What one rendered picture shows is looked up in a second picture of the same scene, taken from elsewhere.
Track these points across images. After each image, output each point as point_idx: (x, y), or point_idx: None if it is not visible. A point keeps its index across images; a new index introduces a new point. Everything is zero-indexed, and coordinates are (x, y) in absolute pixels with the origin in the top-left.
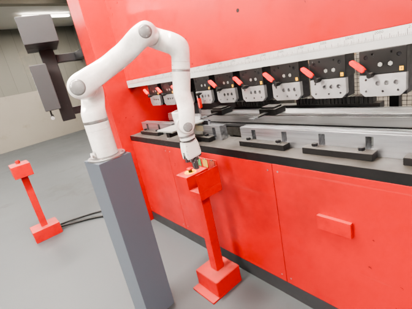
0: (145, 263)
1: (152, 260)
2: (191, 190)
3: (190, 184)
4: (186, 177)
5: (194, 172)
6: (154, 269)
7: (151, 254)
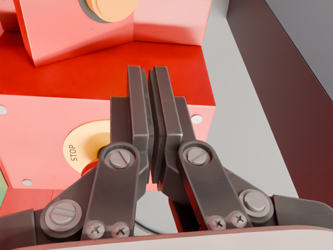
0: (326, 19)
1: (304, 17)
2: (204, 26)
3: (182, 62)
4: (203, 118)
5: (107, 125)
6: (296, 4)
7: (309, 26)
